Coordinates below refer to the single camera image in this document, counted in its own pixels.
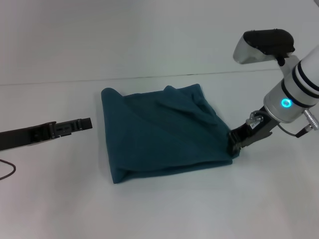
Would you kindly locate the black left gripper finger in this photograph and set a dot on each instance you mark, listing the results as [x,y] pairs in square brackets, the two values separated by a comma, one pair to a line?
[72,125]

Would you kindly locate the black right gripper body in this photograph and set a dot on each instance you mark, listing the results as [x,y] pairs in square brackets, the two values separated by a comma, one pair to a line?
[259,129]

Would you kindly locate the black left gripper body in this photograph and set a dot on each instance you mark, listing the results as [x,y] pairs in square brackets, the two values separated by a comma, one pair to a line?
[20,138]

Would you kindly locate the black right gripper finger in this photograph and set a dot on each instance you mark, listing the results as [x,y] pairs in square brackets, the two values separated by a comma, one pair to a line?
[235,142]

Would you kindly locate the teal t-shirt with FREE print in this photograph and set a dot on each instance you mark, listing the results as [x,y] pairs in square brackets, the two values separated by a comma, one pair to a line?
[159,139]

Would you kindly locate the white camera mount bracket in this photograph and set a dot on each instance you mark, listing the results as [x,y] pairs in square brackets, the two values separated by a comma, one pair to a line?
[286,64]

